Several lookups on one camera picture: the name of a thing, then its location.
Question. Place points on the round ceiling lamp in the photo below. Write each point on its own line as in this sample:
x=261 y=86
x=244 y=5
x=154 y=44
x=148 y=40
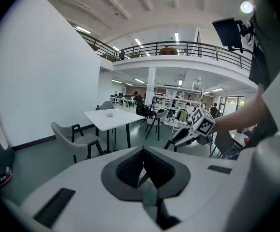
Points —
x=246 y=7

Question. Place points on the row of office desks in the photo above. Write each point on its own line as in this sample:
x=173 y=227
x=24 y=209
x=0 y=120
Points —
x=122 y=100

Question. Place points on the white metal shelf rack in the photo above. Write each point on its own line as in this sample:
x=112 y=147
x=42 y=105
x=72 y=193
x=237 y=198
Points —
x=168 y=100

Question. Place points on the black head-mounted camera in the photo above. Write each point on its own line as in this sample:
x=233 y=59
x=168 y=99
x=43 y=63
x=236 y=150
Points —
x=226 y=33

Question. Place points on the large yellow round object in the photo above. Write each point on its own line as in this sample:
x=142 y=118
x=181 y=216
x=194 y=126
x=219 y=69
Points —
x=168 y=51

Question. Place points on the white marble square table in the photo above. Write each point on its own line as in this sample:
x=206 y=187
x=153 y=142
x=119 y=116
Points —
x=122 y=120

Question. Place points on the person's right forearm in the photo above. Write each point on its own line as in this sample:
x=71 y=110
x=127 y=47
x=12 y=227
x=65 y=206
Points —
x=239 y=117

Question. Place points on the black mezzanine railing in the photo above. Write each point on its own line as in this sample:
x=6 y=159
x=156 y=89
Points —
x=168 y=42

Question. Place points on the beige chair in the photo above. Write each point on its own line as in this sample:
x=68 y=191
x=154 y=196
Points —
x=195 y=150
x=107 y=104
x=62 y=134
x=162 y=115

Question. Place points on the yellow-green backpack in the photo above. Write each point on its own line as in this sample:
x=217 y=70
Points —
x=182 y=115

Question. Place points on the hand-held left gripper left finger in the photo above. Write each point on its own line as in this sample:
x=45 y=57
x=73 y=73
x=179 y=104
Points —
x=86 y=178

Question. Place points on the clear plastic box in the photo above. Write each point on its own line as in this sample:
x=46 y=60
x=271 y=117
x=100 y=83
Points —
x=110 y=113

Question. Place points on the black office chair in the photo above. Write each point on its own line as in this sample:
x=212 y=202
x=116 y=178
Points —
x=148 y=111

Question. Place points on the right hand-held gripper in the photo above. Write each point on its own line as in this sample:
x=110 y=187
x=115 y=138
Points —
x=201 y=122

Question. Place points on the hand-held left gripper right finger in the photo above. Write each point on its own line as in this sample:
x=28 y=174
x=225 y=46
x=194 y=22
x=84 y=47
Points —
x=202 y=190

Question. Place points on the person's black shirt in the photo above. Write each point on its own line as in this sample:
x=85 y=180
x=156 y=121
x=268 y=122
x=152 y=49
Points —
x=270 y=33

